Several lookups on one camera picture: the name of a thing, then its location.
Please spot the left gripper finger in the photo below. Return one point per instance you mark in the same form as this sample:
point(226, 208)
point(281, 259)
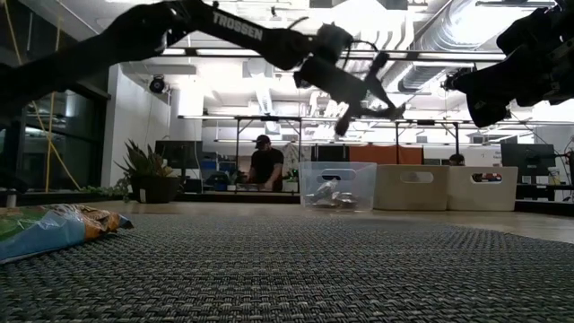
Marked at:
point(388, 104)
point(385, 113)

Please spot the silver ventilation duct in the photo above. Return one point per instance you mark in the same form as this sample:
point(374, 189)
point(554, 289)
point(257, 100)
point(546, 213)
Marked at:
point(448, 22)

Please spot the dark grey woven placemat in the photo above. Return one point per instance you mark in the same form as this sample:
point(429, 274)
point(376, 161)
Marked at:
point(314, 278)

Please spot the potted succulent plant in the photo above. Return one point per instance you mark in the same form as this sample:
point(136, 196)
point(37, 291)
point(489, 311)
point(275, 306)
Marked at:
point(154, 190)

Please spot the black ceiling camera fixture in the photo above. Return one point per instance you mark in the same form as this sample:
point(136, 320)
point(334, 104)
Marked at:
point(450, 81)

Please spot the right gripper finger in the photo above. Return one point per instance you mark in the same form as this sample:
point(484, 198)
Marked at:
point(507, 74)

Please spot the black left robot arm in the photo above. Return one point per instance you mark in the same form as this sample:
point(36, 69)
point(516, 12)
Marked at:
point(237, 31)

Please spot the clear plastic storage bin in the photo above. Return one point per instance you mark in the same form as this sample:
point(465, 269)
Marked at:
point(314, 172)

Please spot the fluorescent ceiling light strip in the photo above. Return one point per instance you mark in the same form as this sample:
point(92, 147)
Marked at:
point(175, 51)
point(224, 52)
point(448, 56)

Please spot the orange partition panel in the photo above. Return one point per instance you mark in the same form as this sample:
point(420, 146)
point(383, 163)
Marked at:
point(367, 154)

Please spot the black ceiling spotlight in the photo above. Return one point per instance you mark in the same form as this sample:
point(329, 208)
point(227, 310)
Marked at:
point(157, 84)

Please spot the orange-ended Chewy granola bar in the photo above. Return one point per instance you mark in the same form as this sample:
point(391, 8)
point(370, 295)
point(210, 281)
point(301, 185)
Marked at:
point(326, 189)
point(54, 233)
point(345, 199)

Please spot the black workstation frame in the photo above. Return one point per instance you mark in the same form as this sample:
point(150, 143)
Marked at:
point(269, 119)

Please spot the black computer monitor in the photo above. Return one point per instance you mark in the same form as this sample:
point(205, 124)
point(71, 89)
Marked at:
point(179, 154)
point(528, 159)

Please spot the person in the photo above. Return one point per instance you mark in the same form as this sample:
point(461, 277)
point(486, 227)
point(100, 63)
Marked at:
point(456, 160)
point(266, 166)

